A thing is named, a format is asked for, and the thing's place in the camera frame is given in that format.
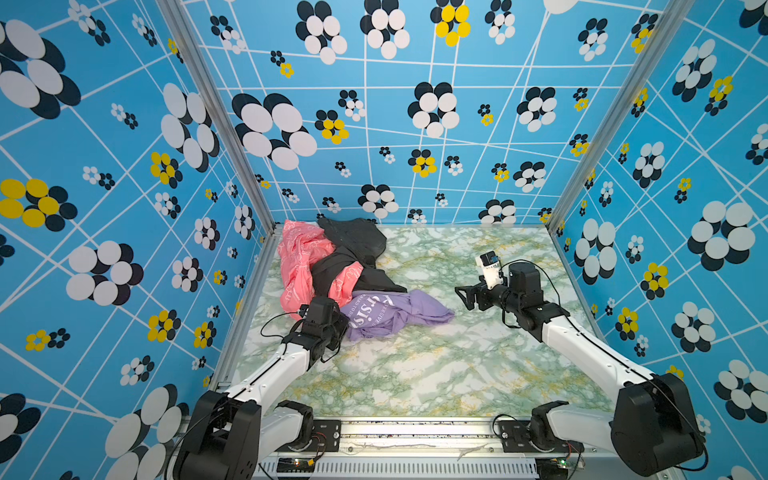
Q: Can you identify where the purple printed cloth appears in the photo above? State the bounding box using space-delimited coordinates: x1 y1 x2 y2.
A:
341 290 455 342

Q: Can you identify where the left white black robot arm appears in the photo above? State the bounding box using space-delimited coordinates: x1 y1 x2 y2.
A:
163 297 349 479

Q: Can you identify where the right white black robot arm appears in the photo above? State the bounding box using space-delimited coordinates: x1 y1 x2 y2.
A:
454 251 709 477

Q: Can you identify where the black cloth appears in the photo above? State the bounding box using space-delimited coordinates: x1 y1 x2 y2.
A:
310 218 408 306

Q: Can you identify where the pink patterned cloth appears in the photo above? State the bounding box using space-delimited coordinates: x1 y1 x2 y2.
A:
277 220 364 320

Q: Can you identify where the right small circuit board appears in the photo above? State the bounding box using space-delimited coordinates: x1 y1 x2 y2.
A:
536 458 571 480

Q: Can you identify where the small circuit board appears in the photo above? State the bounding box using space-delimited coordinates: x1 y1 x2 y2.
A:
276 457 317 475
536 458 571 480

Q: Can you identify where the left small circuit board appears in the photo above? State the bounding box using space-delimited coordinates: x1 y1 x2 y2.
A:
276 457 317 475

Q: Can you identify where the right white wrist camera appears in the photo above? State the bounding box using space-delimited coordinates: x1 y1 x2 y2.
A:
476 250 504 289

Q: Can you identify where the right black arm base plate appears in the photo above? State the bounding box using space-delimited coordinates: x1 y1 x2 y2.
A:
492 417 584 457

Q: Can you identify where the aluminium front frame rail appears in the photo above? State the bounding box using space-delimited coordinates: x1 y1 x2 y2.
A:
250 417 637 479

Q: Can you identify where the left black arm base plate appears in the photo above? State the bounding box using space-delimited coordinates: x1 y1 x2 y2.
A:
277 419 342 453

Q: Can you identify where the right aluminium corner post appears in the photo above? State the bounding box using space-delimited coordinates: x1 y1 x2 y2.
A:
547 0 695 236

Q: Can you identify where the aluminium corner post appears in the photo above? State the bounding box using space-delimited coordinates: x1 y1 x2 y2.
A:
547 0 695 236
157 0 276 237

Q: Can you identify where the left aluminium corner post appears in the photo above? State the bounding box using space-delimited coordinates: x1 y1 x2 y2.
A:
157 0 276 237

